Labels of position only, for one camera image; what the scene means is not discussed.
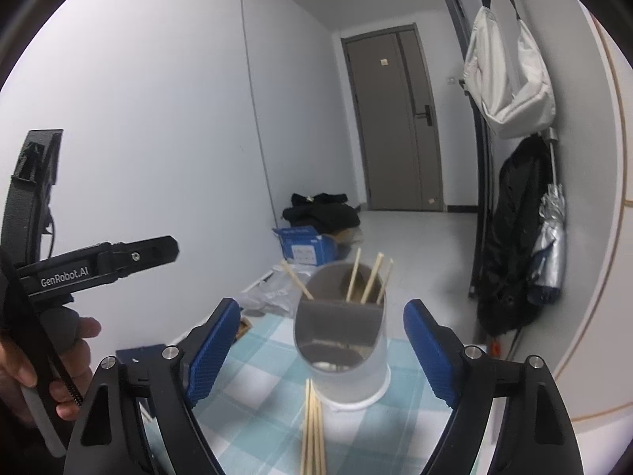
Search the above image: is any white utensil holder cup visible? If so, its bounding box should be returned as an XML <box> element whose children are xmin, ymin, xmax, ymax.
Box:
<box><xmin>294</xmin><ymin>262</ymin><xmax>390</xmax><ymax>412</ymax></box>

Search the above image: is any wooden chopstick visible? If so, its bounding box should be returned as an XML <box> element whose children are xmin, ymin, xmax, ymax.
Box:
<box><xmin>377</xmin><ymin>258</ymin><xmax>395</xmax><ymax>305</ymax></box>
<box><xmin>359</xmin><ymin>252</ymin><xmax>384</xmax><ymax>304</ymax></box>
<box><xmin>312</xmin><ymin>393</ymin><xmax>326</xmax><ymax>475</ymax></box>
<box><xmin>345</xmin><ymin>247</ymin><xmax>362</xmax><ymax>302</ymax></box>
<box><xmin>300</xmin><ymin>380</ymin><xmax>313</xmax><ymax>475</ymax></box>
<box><xmin>280</xmin><ymin>260</ymin><xmax>315</xmax><ymax>300</ymax></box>

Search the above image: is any person's left hand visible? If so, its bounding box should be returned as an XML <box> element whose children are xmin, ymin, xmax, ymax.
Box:
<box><xmin>0</xmin><ymin>306</ymin><xmax>103</xmax><ymax>426</ymax></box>

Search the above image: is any navy Jordan shoe box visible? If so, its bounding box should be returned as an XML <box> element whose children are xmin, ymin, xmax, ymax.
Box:
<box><xmin>116</xmin><ymin>343</ymin><xmax>166</xmax><ymax>365</ymax></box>

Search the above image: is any brown slipper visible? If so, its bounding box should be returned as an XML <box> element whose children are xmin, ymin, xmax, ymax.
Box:
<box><xmin>234</xmin><ymin>317</ymin><xmax>252</xmax><ymax>342</ymax></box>

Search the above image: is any teal plaid tablecloth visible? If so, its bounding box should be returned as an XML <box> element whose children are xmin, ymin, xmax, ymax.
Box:
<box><xmin>142</xmin><ymin>313</ymin><xmax>456</xmax><ymax>475</ymax></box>

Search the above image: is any black hanging jacket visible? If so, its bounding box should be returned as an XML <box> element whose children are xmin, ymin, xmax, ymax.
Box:
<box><xmin>478</xmin><ymin>134</ymin><xmax>553</xmax><ymax>337</ymax></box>

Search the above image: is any grey plastic bag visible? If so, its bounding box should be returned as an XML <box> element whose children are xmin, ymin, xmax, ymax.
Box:
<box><xmin>235</xmin><ymin>269</ymin><xmax>303</xmax><ymax>317</ymax></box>

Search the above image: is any silver folded umbrella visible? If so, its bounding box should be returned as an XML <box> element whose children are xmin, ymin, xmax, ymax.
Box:
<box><xmin>528</xmin><ymin>127</ymin><xmax>567</xmax><ymax>307</ymax></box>

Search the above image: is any blue cardboard box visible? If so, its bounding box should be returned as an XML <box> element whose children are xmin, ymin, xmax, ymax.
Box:
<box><xmin>273</xmin><ymin>226</ymin><xmax>338</xmax><ymax>266</ymax></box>

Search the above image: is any black clothes pile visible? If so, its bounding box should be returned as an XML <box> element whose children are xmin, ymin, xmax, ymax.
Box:
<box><xmin>282</xmin><ymin>193</ymin><xmax>360</xmax><ymax>234</ymax></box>

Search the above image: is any brown entrance door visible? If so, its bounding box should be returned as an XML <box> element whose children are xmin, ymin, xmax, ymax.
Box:
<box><xmin>342</xmin><ymin>24</ymin><xmax>444</xmax><ymax>212</ymax></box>

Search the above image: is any white hanging bag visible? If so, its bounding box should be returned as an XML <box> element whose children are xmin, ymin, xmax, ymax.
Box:
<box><xmin>464</xmin><ymin>6</ymin><xmax>557</xmax><ymax>139</ymax></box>

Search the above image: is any black framed glass door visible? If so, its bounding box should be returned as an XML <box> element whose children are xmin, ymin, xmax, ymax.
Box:
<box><xmin>444</xmin><ymin>0</ymin><xmax>493</xmax><ymax>299</ymax></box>

